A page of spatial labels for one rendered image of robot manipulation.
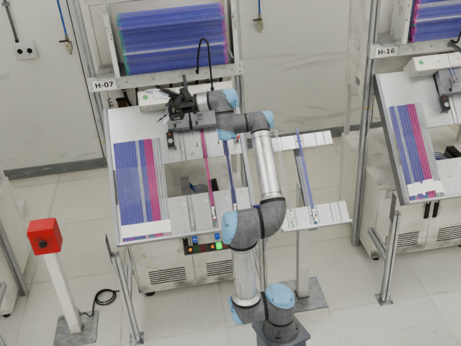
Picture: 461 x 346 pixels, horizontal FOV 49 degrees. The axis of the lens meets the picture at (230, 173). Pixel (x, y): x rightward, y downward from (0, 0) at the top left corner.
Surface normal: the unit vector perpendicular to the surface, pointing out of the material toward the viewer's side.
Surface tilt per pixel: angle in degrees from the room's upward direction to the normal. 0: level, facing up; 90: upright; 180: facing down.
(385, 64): 90
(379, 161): 0
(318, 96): 90
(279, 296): 7
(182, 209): 43
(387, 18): 90
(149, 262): 90
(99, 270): 0
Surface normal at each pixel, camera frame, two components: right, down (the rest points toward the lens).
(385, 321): -0.07, -0.84
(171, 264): 0.15, 0.53
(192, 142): 0.04, -0.25
